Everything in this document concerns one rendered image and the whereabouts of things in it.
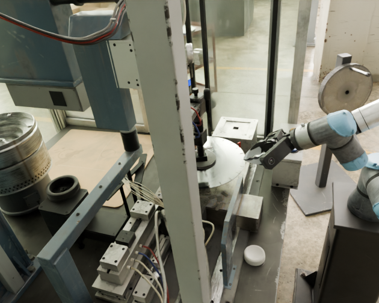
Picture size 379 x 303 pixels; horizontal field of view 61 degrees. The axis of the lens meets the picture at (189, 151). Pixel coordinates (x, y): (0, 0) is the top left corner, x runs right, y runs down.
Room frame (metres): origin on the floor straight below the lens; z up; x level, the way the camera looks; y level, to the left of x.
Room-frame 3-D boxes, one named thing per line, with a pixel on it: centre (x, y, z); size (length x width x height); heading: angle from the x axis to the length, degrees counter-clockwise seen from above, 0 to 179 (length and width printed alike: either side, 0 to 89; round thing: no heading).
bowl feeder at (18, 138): (1.10, 0.74, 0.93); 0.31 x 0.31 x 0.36
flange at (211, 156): (0.98, -0.04, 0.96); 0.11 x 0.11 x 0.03
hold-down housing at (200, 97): (0.90, -0.04, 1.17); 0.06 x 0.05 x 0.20; 149
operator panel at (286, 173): (1.12, -0.43, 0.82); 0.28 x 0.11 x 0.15; 158
